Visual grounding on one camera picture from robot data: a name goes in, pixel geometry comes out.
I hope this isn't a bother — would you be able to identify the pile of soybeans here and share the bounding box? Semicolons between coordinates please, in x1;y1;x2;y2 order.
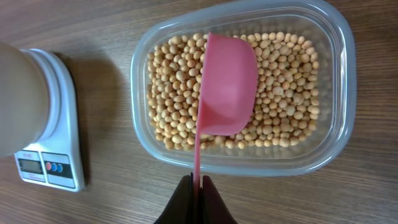
147;32;320;151

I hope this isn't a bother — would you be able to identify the white bowl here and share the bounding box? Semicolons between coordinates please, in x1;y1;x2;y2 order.
1;43;50;157

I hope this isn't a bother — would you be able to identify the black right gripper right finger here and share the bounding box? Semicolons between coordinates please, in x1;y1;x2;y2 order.
199;175;238;224

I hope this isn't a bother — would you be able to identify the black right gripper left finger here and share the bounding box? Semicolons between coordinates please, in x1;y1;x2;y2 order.
154;174;193;224

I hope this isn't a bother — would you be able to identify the white digital kitchen scale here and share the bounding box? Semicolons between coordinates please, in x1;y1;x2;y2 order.
14;49;85;192

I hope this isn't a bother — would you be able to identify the clear plastic container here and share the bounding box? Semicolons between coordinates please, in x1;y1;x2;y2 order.
130;0;357;177

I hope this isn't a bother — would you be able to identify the pink plastic measuring scoop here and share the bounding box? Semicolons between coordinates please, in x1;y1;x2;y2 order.
193;32;258;200

